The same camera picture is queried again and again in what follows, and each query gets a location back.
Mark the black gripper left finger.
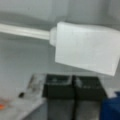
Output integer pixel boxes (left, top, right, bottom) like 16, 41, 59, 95
43, 74, 74, 120

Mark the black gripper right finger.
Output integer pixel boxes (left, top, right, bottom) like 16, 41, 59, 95
74, 76, 106, 120

